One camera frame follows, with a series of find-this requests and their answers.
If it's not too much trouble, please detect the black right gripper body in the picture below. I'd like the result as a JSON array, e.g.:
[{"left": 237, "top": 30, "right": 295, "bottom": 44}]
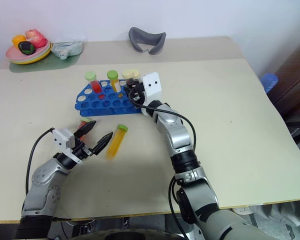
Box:
[{"left": 132, "top": 79, "right": 148, "bottom": 107}]

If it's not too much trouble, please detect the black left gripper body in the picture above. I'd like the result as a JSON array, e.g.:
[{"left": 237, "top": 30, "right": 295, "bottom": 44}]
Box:
[{"left": 71, "top": 141, "right": 94, "bottom": 161}]

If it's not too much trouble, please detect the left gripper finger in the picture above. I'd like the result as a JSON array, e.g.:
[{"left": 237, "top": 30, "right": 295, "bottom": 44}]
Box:
[
  {"left": 73, "top": 120, "right": 97, "bottom": 145},
  {"left": 90, "top": 132, "right": 114, "bottom": 157}
]

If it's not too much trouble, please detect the dark tube cream cap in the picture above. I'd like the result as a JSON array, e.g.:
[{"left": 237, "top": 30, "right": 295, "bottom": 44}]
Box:
[
  {"left": 121, "top": 69, "right": 135, "bottom": 88},
  {"left": 130, "top": 69, "right": 141, "bottom": 86}
]

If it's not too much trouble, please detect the blue test tube rack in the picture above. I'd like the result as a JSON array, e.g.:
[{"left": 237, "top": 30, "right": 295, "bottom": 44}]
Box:
[{"left": 74, "top": 79, "right": 144, "bottom": 118}]

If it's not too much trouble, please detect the red tube green cap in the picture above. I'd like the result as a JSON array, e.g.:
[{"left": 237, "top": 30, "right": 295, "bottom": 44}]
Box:
[
  {"left": 77, "top": 119, "right": 94, "bottom": 141},
  {"left": 84, "top": 70, "right": 105, "bottom": 99}
]

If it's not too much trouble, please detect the yellow tube green cap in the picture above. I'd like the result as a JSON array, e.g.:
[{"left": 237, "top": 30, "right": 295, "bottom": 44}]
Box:
[
  {"left": 106, "top": 70, "right": 124, "bottom": 99},
  {"left": 105, "top": 124, "right": 129, "bottom": 160}
]

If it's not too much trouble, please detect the grey headset face pad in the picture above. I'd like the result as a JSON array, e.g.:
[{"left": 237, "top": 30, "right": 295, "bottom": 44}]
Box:
[{"left": 128, "top": 26, "right": 167, "bottom": 56}]

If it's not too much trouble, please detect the green table mat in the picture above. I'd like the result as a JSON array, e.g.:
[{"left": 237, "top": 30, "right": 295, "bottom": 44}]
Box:
[{"left": 8, "top": 40, "right": 85, "bottom": 74}]

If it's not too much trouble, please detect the clear plastic bag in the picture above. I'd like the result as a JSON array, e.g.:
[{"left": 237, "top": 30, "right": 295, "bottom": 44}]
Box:
[{"left": 50, "top": 39, "right": 86, "bottom": 61}]

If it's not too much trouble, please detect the yellow plate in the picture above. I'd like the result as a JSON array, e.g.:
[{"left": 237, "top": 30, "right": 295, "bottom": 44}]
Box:
[{"left": 9, "top": 46, "right": 53, "bottom": 66}]

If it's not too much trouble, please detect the light green plate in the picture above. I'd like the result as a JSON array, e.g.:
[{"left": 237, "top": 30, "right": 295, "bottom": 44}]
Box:
[{"left": 7, "top": 43, "right": 52, "bottom": 64}]

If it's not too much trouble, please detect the dark green toy avocado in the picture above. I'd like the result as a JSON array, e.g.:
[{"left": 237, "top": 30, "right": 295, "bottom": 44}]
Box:
[{"left": 17, "top": 41, "right": 37, "bottom": 56}]

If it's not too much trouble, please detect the pink toy peach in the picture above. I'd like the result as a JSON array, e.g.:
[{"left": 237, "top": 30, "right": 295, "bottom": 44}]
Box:
[{"left": 24, "top": 28, "right": 46, "bottom": 49}]

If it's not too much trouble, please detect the pink plate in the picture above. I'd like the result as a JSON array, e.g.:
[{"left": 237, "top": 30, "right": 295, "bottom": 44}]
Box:
[{"left": 5, "top": 39, "right": 51, "bottom": 62}]

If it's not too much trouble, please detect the orange toy fruit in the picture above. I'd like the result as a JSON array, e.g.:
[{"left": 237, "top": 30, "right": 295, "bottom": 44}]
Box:
[{"left": 11, "top": 34, "right": 28, "bottom": 49}]

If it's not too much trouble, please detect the blue ribbed cup stack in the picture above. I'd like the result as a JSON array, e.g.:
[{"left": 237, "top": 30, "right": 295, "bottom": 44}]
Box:
[{"left": 260, "top": 72, "right": 279, "bottom": 95}]

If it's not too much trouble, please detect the brown wooden cabinet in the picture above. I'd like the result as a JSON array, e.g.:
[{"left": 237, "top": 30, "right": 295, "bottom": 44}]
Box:
[{"left": 271, "top": 37, "right": 300, "bottom": 124}]

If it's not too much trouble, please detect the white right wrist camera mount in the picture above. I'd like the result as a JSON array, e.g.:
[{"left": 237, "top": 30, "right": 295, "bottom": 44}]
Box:
[{"left": 141, "top": 71, "right": 164, "bottom": 117}]

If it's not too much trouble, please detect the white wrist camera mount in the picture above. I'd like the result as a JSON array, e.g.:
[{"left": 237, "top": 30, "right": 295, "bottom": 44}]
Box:
[
  {"left": 141, "top": 71, "right": 164, "bottom": 117},
  {"left": 52, "top": 127, "right": 84, "bottom": 165}
]

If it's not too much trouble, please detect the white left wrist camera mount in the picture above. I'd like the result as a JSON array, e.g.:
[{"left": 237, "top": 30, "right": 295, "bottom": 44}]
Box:
[{"left": 52, "top": 127, "right": 84, "bottom": 165}]

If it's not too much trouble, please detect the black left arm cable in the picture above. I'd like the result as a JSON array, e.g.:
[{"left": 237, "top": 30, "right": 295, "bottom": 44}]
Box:
[{"left": 25, "top": 127, "right": 56, "bottom": 195}]

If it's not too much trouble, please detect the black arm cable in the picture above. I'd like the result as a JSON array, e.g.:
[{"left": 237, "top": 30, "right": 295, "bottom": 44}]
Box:
[
  {"left": 128, "top": 91, "right": 198, "bottom": 238},
  {"left": 25, "top": 127, "right": 56, "bottom": 195}
]

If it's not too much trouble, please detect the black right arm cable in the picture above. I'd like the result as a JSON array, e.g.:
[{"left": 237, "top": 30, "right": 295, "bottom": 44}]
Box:
[{"left": 128, "top": 91, "right": 198, "bottom": 238}]

